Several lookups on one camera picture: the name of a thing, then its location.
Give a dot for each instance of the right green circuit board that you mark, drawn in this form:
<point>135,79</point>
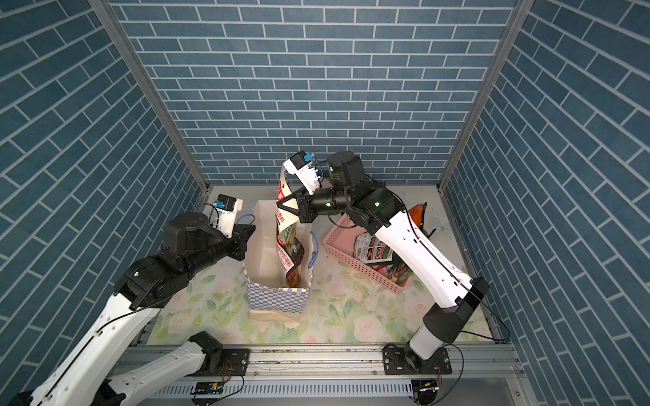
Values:
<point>424,392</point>

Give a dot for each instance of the pink plastic basket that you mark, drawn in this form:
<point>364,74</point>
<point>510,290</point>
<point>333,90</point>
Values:
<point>339,243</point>

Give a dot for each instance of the white condiment packet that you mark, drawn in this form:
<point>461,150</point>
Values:
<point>290,250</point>

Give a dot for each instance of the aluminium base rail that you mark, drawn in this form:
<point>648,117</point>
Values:
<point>467,374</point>

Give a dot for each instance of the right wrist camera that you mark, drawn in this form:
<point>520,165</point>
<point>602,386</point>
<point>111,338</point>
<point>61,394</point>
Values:
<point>307,169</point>

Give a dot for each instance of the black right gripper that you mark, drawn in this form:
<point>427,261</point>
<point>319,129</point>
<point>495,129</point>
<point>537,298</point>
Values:
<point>306,211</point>

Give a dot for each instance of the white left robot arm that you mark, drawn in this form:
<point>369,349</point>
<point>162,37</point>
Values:
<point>190,245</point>

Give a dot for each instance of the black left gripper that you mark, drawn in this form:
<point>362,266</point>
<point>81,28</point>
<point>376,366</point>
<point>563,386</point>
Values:
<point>239,238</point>

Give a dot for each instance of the green small condiment packet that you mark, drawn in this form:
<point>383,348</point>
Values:
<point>400,274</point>

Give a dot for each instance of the green circuit board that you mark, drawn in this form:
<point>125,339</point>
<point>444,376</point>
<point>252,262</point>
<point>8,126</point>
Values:
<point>424,392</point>
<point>210,389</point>

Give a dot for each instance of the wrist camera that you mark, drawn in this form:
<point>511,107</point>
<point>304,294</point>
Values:
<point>227,209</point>
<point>307,169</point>

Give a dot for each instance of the orange red condiment packet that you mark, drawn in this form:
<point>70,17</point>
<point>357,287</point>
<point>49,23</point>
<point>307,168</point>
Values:
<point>417,214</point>

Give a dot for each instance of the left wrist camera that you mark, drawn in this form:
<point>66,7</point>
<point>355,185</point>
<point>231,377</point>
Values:
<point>227,209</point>

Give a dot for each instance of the left green circuit board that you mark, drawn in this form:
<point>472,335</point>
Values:
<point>210,389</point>

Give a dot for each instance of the black condiment packet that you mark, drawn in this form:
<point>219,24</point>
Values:
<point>374,253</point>

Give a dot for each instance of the blue checkered paper bag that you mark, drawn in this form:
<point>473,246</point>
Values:
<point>269,297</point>

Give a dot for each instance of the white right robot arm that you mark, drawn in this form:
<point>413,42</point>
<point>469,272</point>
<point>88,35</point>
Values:
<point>369,204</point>

